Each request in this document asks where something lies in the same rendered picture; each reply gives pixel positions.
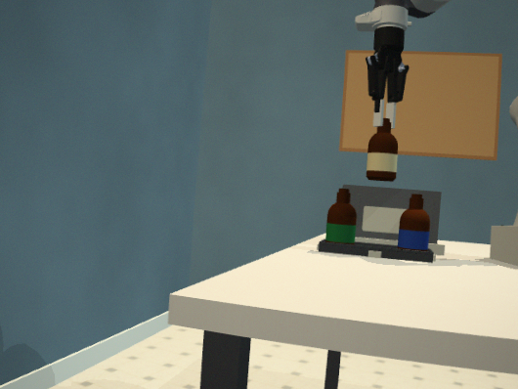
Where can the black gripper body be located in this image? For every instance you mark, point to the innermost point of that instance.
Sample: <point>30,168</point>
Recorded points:
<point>388,40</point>

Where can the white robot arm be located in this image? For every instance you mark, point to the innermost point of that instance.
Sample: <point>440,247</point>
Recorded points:
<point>395,13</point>

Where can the brown bottle with blue label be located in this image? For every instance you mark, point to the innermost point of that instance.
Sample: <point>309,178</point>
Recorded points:
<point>414,226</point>

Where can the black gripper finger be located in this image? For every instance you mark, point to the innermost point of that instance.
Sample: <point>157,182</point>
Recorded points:
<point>376,86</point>
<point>395,87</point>

